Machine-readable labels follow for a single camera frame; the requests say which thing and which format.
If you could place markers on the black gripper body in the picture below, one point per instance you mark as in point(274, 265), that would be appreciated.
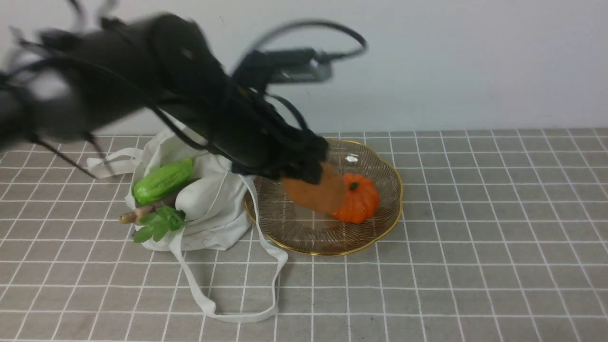
point(263, 155)

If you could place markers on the brown oblong potato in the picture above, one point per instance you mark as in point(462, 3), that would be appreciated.
point(326, 197)

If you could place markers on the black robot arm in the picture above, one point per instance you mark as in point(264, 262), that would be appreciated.
point(70, 85)

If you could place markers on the white cloth tote bag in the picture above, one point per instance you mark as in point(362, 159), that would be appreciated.
point(219, 206)

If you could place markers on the small orange pumpkin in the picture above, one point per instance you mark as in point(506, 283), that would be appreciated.
point(361, 199)

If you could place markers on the green chayote squash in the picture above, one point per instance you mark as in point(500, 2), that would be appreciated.
point(163, 181)

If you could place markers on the brown root with green leaves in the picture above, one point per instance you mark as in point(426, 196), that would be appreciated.
point(155, 220)

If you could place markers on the gold-rimmed glass wire bowl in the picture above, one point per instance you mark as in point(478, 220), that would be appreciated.
point(312, 233)

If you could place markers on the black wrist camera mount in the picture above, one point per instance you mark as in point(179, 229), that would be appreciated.
point(259, 69)

